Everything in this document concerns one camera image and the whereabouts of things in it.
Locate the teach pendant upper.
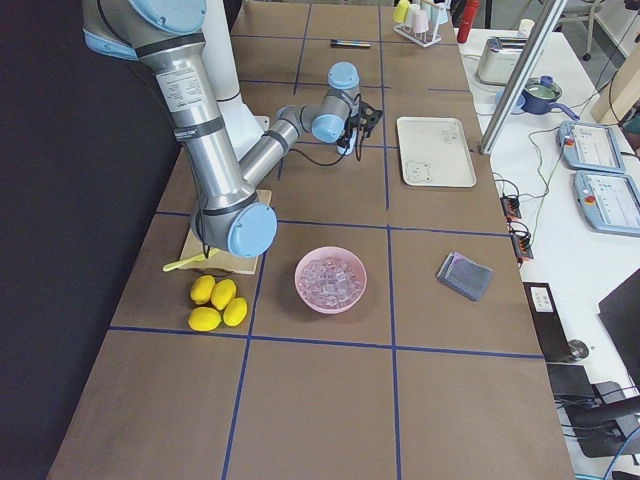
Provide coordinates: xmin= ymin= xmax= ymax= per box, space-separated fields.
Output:
xmin=558 ymin=120 xmax=626 ymax=174

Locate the light blue cup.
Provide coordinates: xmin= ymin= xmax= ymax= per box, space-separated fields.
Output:
xmin=336 ymin=130 xmax=358 ymax=156

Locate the yellow lemon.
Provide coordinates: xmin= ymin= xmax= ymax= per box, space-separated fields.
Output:
xmin=188 ymin=306 xmax=222 ymax=332
xmin=190 ymin=275 xmax=216 ymax=305
xmin=222 ymin=297 xmax=248 ymax=327
xmin=210 ymin=278 xmax=237 ymax=310

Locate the grey folded cloth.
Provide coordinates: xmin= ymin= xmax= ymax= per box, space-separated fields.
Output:
xmin=436 ymin=252 xmax=494 ymax=301

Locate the red bottle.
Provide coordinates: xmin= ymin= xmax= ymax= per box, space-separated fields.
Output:
xmin=457 ymin=0 xmax=480 ymax=44

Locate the white wire cup rack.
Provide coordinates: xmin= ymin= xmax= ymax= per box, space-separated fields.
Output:
xmin=393 ymin=0 xmax=451 ymax=48

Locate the pile of clear ice cubes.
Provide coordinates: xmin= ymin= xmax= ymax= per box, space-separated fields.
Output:
xmin=296 ymin=257 xmax=364 ymax=311

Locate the blue saucepan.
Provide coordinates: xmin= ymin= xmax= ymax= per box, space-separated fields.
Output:
xmin=522 ymin=75 xmax=580 ymax=121

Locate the yellow green knife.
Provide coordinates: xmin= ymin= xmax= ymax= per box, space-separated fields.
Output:
xmin=162 ymin=249 xmax=219 ymax=272

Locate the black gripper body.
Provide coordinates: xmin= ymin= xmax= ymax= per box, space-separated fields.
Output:
xmin=337 ymin=101 xmax=384 ymax=146

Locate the yellow cup on rack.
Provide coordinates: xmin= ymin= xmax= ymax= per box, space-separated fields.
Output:
xmin=393 ymin=0 xmax=411 ymax=24

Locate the pink bowl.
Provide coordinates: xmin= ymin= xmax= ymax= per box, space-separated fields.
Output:
xmin=294 ymin=246 xmax=367 ymax=314

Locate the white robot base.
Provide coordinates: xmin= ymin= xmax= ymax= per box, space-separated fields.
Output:
xmin=202 ymin=0 xmax=264 ymax=160

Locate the white toaster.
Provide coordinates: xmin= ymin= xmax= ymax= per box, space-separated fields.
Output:
xmin=476 ymin=36 xmax=527 ymax=85

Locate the cream bear tray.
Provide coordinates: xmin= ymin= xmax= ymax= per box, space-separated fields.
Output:
xmin=396 ymin=116 xmax=477 ymax=188

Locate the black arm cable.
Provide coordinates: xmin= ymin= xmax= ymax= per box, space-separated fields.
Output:
xmin=277 ymin=139 xmax=363 ymax=181

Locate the teach pendant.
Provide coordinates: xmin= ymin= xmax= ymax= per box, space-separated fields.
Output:
xmin=558 ymin=120 xmax=626 ymax=174
xmin=573 ymin=170 xmax=639 ymax=237

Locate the wooden cutting board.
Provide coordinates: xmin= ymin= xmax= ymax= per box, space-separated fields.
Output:
xmin=179 ymin=190 xmax=277 ymax=274

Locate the teach pendant lower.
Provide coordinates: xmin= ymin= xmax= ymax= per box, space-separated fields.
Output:
xmin=573 ymin=170 xmax=639 ymax=237

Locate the black power strip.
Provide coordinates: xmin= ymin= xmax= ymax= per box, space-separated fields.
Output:
xmin=500 ymin=195 xmax=534 ymax=265

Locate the aluminium frame post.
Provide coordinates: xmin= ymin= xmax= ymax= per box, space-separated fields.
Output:
xmin=479 ymin=0 xmax=567 ymax=155

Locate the pink cup on rack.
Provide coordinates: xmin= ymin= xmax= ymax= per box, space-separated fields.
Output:
xmin=407 ymin=9 xmax=429 ymax=36

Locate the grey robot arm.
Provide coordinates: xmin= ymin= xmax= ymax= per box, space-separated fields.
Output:
xmin=82 ymin=1 xmax=369 ymax=258

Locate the black marker pen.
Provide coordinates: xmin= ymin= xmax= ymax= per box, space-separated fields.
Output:
xmin=330 ymin=39 xmax=372 ymax=49

